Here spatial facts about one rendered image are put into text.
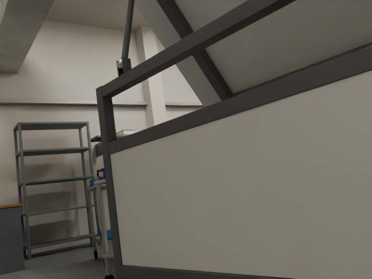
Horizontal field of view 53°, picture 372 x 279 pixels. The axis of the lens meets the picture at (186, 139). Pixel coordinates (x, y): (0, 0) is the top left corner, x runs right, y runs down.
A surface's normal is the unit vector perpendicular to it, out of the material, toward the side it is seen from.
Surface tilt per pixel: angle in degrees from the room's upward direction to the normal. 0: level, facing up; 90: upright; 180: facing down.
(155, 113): 90
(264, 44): 127
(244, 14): 90
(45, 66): 90
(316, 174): 90
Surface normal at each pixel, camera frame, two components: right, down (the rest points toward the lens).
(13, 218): 0.54, -0.19
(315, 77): -0.73, 0.00
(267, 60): -0.50, 0.60
